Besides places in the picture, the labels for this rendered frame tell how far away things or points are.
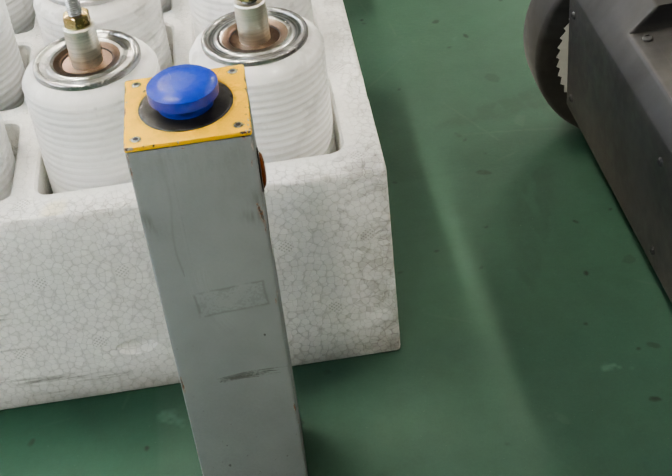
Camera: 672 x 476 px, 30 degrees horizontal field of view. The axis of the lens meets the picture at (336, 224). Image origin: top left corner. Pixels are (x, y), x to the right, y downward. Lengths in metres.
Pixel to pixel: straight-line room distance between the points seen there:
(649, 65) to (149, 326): 0.41
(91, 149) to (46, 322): 0.14
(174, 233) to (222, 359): 0.11
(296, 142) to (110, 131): 0.13
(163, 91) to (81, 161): 0.20
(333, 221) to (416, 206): 0.24
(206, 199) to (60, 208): 0.20
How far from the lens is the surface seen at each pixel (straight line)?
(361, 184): 0.87
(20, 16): 1.12
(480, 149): 1.19
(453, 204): 1.12
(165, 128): 0.69
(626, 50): 0.98
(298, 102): 0.87
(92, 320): 0.94
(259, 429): 0.84
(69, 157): 0.89
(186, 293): 0.75
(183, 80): 0.70
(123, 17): 0.97
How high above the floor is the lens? 0.70
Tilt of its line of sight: 39 degrees down
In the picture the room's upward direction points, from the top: 7 degrees counter-clockwise
